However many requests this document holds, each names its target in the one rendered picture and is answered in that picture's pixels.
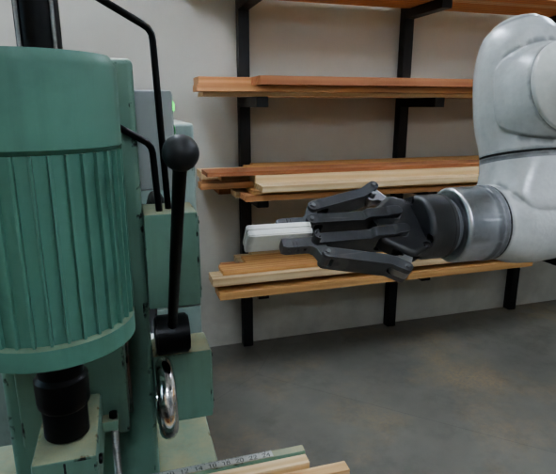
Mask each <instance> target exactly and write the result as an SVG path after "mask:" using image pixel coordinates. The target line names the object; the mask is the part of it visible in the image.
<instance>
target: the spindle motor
mask: <svg viewBox="0 0 556 474"><path fill-rule="evenodd" d="M120 144H121V131H120V119H119V94H118V82H117V70H116V68H115V66H114V65H113V63H112V61H111V60H110V58H109V56H107V55H102V54H97V53H91V52H84V51H75V50H65V49H54V48H40V47H21V46H0V373H8V374H28V373H40V372H48V371H59V370H63V369H67V368H71V367H75V366H78V365H82V364H85V363H88V362H90V361H93V360H95V359H98V358H100V357H103V356H106V355H108V354H110V353H112V352H114V351H115V350H117V349H118V348H119V347H120V346H122V345H123V344H124V343H126V342H127V341H128V340H129V339H130V338H131V336H132V335H133V334H134V332H135V308H134V296H133V283H132V271H131V259H130V246H129V233H128V221H127V209H126V196H125V184H124V171H123V159H122V148H121V147H120V146H119V145H120Z"/></svg>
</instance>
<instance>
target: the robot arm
mask: <svg viewBox="0 0 556 474"><path fill-rule="evenodd" d="M472 107H473V125H474V133H475V139H476V143H477V147H478V153H479V177H478V182H477V185H474V186H462V187H447V188H444V189H442V190H440V191H439V192H438V193H437V194H430V195H416V196H413V197H408V198H405V199H401V198H397V197H385V196H384V195H383V194H381V193H380V192H379V191H378V190H377V188H378V183H377V182H374V181H370V182H368V183H367V184H365V185H364V186H363V187H362V188H359V189H356V190H352V191H348V192H344V193H341V194H338V195H334V196H330V197H323V198H320V199H316V200H313V201H310V202H309V204H308V206H307V209H306V211H305V214H304V216H303V217H293V218H280V219H278V220H277V221H276V224H264V225H248V226H246V230H245V235H244V239H243V245H244V250H245V252H246V253H247V252H259V251H271V250H280V254H283V255H294V254H311V255H312V256H313V257H314V258H315V259H316V260H317V265H318V266H319V267H320V268H322V269H328V270H337V271H344V272H352V273H361V274H368V275H376V276H384V277H388V278H390V279H393V280H395V281H397V282H400V283H401V282H404V281H405V280H406V278H407V277H408V275H409V274H410V273H411V271H412V270H413V268H414V266H413V264H412V263H411V262H413V261H415V260H416V259H418V260H428V259H438V258H442V259H443V260H445V261H448V262H464V261H489V260H498V261H504V262H513V263H519V262H535V261H545V260H551V259H555V258H556V23H555V22H553V21H552V20H551V19H550V18H549V17H547V16H543V15H539V14H535V13H529V14H521V15H517V16H515V17H512V18H509V19H507V20H505V21H503V22H502V23H500V24H498V25H497V26H495V27H494V28H493V29H492V31H491V32H490V33H489V34H488V35H487V36H486V37H485V39H484V40H483V42H482V45H481V47H480V50H479V53H478V55H477V58H476V63H475V68H474V74H473V88H472ZM372 205H377V206H376V207H375V208H369V207H370V206H372ZM364 206H366V207H367V209H365V210H363V211H361V212H352V211H354V210H357V209H360V208H362V207H364ZM376 252H384V253H387V254H382V253H376Z"/></svg>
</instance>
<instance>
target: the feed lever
mask: <svg viewBox="0 0 556 474"><path fill-rule="evenodd" d="M162 158H163V161H164V163H165V164H166V165H167V166H168V167H169V168H170V169H172V193H171V224H170V254H169V284H168V314H164V315H155V318H153V324H154V337H155V348H156V354H158V355H159V356H163V355H170V354H177V353H184V352H189V350H190V349H191V334H190V325H189V319H188V315H187V314H185V312H181V313H178V307H179V292H180V278H181V263H182V248H183V220H184V204H185V189H186V174H187V170H189V169H191V168H193V167H194V166H195V165H196V163H197V162H198V160H199V147H198V144H197V143H196V141H195V140H194V139H193V138H191V137H190V136H188V135H185V134H175V135H172V136H171V137H169V138H168V139H167V140H166V141H165V143H164V145H163V147H162Z"/></svg>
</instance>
